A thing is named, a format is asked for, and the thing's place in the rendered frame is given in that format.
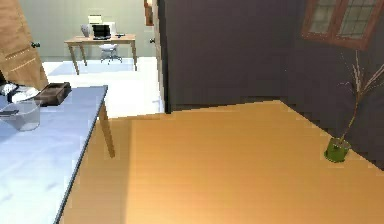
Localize white office chair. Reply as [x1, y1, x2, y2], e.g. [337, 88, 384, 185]
[98, 21, 124, 65]

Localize black laptop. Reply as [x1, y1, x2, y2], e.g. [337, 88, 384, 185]
[91, 24, 112, 41]

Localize pale wooden room door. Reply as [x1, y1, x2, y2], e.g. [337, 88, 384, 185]
[151, 0, 166, 114]

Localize wooden desk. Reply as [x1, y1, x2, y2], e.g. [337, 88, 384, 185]
[64, 33, 139, 76]

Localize white vase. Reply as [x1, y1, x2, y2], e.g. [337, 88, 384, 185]
[80, 23, 93, 38]

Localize dark brown tray box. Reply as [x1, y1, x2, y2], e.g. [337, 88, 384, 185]
[34, 82, 72, 108]

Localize green potted dry plant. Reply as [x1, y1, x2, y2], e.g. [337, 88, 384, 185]
[323, 49, 384, 164]

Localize pale blue top table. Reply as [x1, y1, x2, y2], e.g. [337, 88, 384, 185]
[0, 85, 116, 224]

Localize clear glass bowl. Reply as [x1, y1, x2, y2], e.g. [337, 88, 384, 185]
[0, 98, 42, 132]

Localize brown framed window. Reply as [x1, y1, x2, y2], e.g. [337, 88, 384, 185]
[300, 0, 384, 52]

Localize brown framed wall picture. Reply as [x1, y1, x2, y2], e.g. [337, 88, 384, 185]
[143, 0, 155, 27]

